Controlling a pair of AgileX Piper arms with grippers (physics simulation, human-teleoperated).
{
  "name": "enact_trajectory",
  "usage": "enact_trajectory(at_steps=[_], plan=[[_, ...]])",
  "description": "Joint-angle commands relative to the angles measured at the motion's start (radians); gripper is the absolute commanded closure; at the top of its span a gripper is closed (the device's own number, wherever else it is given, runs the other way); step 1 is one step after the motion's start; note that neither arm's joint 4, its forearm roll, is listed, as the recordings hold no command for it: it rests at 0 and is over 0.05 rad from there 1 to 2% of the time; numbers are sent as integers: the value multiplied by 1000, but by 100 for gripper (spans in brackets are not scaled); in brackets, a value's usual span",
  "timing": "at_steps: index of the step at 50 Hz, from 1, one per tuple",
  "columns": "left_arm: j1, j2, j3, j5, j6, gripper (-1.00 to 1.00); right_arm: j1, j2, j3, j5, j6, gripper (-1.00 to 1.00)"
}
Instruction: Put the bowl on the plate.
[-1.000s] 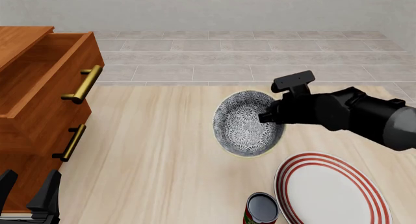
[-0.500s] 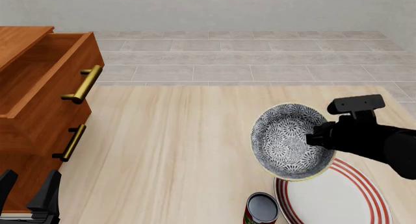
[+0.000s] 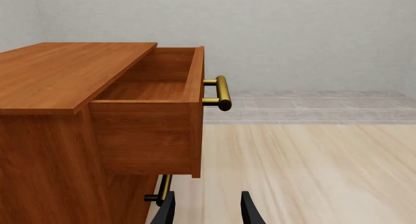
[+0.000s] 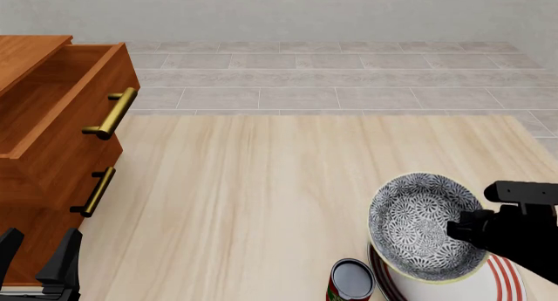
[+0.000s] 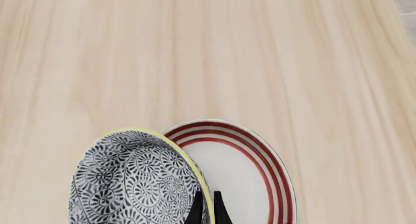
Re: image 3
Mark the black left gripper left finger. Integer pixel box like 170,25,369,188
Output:
151,191,176,224

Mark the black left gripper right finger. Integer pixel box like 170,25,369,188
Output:
240,191,268,224

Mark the open wooden drawer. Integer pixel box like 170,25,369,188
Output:
88,45,205,179

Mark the wooden cabinet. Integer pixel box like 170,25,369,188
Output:
0,42,163,224

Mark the brass drawer handle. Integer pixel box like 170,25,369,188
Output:
144,174,174,207
201,75,232,112

